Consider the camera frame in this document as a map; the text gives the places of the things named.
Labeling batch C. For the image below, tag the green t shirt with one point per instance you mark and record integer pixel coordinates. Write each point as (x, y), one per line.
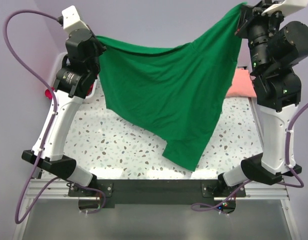
(175, 93)

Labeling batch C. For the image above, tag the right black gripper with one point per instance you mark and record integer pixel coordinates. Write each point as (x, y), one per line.
(251, 15)

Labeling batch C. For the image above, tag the crumpled magenta t shirt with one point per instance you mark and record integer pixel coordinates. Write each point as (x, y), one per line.
(49, 93)

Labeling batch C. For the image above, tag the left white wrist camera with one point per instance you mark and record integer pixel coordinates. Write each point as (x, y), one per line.
(72, 20)

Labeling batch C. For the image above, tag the aluminium frame rail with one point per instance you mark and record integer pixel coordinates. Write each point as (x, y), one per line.
(59, 190)

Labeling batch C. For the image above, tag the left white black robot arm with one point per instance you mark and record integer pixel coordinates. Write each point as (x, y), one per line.
(71, 88)

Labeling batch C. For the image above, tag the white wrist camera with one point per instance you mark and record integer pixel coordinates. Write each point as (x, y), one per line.
(287, 7)
(72, 20)

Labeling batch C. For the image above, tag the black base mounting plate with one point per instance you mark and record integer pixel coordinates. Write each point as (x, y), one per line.
(149, 192)

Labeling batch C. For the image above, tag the folded salmon pink t shirt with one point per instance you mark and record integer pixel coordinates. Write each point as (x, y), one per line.
(241, 85)

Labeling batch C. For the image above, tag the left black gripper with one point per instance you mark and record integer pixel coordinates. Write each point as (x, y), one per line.
(100, 48)

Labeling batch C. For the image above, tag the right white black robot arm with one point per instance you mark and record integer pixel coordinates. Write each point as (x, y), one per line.
(274, 50)

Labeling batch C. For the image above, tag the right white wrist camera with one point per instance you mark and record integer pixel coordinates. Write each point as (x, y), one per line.
(287, 7)

